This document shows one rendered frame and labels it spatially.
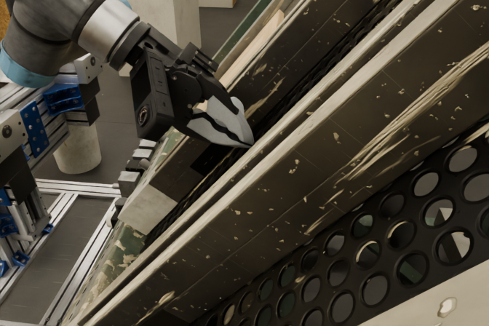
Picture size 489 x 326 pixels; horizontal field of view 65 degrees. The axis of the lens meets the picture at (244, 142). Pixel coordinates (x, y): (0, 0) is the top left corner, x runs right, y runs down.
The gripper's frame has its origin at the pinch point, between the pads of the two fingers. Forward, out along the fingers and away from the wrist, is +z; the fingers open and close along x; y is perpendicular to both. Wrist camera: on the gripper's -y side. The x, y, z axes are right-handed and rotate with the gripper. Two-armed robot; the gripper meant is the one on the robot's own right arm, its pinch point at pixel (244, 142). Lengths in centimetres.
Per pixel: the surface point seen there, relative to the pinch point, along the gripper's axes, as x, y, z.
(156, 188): 25.6, 9.4, -2.4
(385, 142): -19.7, -21.9, -0.6
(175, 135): 39, 45, -1
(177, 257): 0.0, -22.2, -4.0
